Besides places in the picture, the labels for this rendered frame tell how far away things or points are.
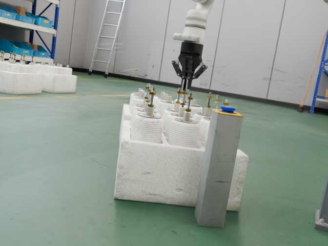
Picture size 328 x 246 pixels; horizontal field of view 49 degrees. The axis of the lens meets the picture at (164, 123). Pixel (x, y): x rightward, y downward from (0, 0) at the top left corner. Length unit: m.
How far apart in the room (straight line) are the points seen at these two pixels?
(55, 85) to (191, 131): 2.73
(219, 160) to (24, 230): 0.50
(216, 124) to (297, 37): 6.67
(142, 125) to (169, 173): 0.16
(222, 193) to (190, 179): 0.15
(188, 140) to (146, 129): 0.13
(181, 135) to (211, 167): 0.18
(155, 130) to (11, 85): 2.29
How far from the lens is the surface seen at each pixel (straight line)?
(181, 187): 1.11
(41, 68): 3.82
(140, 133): 1.09
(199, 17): 1.23
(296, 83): 7.50
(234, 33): 7.75
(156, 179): 1.09
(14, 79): 3.24
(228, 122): 0.95
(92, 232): 0.91
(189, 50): 1.21
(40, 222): 0.94
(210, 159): 0.96
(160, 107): 1.65
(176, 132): 1.11
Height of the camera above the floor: 0.41
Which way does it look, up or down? 9 degrees down
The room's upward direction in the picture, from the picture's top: 9 degrees clockwise
